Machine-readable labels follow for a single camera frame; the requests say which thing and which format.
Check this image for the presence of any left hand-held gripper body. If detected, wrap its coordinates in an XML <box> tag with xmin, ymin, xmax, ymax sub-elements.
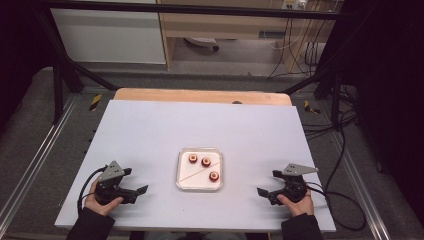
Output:
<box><xmin>94</xmin><ymin>160</ymin><xmax>138</xmax><ymax>205</ymax></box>

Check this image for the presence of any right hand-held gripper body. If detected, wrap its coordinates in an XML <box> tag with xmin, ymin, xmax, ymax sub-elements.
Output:
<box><xmin>268</xmin><ymin>163</ymin><xmax>319</xmax><ymax>206</ymax></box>

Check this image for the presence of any clear square plastic tray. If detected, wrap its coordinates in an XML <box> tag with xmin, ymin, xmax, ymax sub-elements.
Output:
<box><xmin>175</xmin><ymin>147</ymin><xmax>224</xmax><ymax>192</ymax></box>

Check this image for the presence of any thin wooden skewer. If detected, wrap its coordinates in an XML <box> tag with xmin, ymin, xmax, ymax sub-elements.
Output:
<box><xmin>179</xmin><ymin>162</ymin><xmax>221</xmax><ymax>183</ymax></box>

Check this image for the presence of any person's left hand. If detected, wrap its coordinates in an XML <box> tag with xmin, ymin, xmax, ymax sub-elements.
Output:
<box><xmin>84</xmin><ymin>178</ymin><xmax>124</xmax><ymax>217</ymax></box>

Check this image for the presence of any person's right hand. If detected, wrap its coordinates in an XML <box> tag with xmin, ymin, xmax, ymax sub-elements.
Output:
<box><xmin>277</xmin><ymin>189</ymin><xmax>315</xmax><ymax>218</ymax></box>

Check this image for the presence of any white table board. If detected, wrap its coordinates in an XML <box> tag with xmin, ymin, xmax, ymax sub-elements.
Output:
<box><xmin>54</xmin><ymin>99</ymin><xmax>337</xmax><ymax>233</ymax></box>

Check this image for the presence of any yellow black hazard tape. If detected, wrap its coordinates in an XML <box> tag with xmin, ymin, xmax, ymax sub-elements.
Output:
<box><xmin>303</xmin><ymin>99</ymin><xmax>321</xmax><ymax>115</ymax></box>
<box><xmin>88</xmin><ymin>93</ymin><xmax>103</xmax><ymax>112</ymax></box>

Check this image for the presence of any wooden table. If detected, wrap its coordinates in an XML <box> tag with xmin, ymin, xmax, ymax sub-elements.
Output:
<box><xmin>113</xmin><ymin>87</ymin><xmax>293</xmax><ymax>107</ymax></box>

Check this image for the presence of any white cabinet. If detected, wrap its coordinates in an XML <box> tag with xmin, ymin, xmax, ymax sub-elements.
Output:
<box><xmin>50</xmin><ymin>8</ymin><xmax>167</xmax><ymax>65</ymax></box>

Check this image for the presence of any office chair base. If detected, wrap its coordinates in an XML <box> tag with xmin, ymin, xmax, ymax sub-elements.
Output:
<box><xmin>184</xmin><ymin>37</ymin><xmax>220</xmax><ymax>52</ymax></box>

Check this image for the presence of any wooden desk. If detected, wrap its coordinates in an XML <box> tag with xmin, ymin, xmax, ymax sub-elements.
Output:
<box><xmin>156</xmin><ymin>0</ymin><xmax>341</xmax><ymax>73</ymax></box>

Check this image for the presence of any white power strip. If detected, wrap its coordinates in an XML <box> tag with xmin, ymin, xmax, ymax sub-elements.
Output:
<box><xmin>281</xmin><ymin>0</ymin><xmax>308</xmax><ymax>10</ymax></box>

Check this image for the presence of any right hand-held gripper cable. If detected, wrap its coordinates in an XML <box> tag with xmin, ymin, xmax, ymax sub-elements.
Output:
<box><xmin>305</xmin><ymin>181</ymin><xmax>334</xmax><ymax>214</ymax></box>

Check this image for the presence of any hand-held gripper cable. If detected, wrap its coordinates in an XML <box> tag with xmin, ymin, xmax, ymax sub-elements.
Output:
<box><xmin>77</xmin><ymin>165</ymin><xmax>108</xmax><ymax>214</ymax></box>
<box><xmin>305</xmin><ymin>181</ymin><xmax>334</xmax><ymax>214</ymax></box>

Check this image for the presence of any left hand-held gripper cable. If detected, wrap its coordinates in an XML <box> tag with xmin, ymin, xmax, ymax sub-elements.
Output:
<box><xmin>77</xmin><ymin>165</ymin><xmax>108</xmax><ymax>214</ymax></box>

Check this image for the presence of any aluminium floor rail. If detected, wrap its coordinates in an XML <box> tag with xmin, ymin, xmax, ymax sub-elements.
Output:
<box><xmin>0</xmin><ymin>94</ymin><xmax>80</xmax><ymax>223</ymax></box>
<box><xmin>328</xmin><ymin>126</ymin><xmax>392</xmax><ymax>240</ymax></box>

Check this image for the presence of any black floor cable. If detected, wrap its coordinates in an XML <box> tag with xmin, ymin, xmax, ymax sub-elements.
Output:
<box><xmin>323</xmin><ymin>109</ymin><xmax>368</xmax><ymax>232</ymax></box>

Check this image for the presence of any hanging cable bundle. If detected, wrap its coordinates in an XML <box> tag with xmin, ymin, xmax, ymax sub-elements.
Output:
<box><xmin>268</xmin><ymin>13</ymin><xmax>336</xmax><ymax>79</ymax></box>

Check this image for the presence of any black metal frame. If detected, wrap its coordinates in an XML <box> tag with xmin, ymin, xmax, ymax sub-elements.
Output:
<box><xmin>33</xmin><ymin>0</ymin><xmax>351</xmax><ymax>124</ymax></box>

